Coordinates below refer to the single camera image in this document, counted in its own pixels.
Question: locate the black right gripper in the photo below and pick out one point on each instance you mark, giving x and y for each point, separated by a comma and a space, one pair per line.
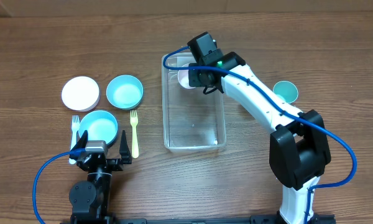
197, 79

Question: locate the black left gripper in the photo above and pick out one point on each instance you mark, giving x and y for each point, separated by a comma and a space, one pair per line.
100, 160

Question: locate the blue plastic bowl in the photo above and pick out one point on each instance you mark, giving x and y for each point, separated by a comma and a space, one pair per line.
101, 125

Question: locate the yellow plastic fork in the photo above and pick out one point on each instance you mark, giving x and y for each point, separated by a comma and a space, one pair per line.
135, 145

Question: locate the light blue plastic fork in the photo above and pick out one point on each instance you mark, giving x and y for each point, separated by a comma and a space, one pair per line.
75, 125

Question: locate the green plastic bowl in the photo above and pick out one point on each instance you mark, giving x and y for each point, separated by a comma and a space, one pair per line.
125, 92

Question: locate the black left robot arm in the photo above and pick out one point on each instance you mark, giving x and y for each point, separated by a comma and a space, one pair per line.
90, 198

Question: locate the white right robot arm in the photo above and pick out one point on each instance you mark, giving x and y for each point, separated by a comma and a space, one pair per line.
299, 149

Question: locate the clear plastic container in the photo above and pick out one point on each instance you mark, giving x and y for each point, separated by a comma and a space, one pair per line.
192, 121

